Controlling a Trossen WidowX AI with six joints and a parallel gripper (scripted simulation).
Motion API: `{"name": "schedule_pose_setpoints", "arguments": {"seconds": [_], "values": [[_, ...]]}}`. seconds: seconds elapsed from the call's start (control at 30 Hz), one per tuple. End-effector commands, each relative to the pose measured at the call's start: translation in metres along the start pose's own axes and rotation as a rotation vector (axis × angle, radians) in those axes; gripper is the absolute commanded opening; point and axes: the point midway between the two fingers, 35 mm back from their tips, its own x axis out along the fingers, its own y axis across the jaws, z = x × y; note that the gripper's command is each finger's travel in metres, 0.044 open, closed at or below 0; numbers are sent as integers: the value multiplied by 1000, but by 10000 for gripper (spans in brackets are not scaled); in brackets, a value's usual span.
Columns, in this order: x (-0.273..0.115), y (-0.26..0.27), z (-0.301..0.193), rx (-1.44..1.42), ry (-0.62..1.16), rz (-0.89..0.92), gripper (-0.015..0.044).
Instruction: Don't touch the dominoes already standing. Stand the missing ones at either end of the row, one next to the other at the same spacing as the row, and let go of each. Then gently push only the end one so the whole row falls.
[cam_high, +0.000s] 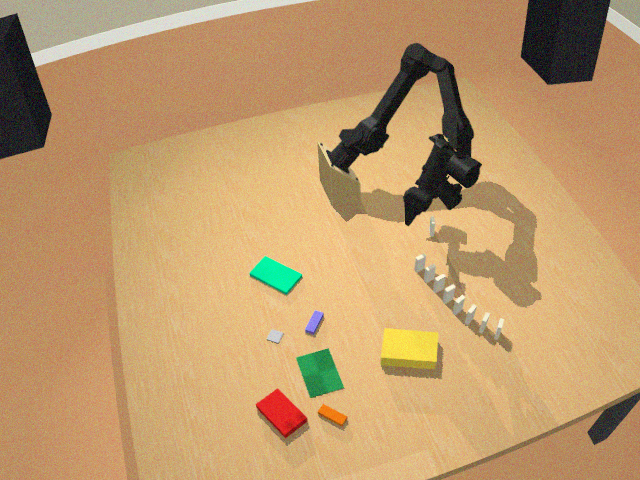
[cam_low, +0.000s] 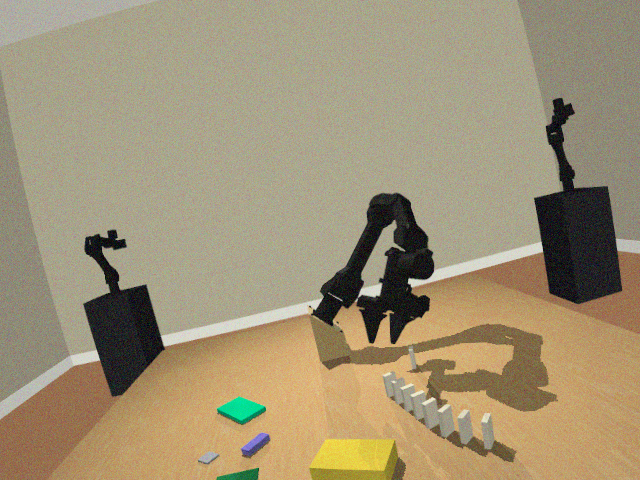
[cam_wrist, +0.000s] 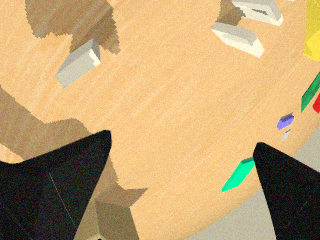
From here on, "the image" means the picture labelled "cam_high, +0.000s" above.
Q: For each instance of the red rectangular block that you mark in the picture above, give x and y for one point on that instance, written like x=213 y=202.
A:
x=281 y=413

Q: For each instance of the purple rectangular block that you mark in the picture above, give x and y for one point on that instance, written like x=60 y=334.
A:
x=314 y=322

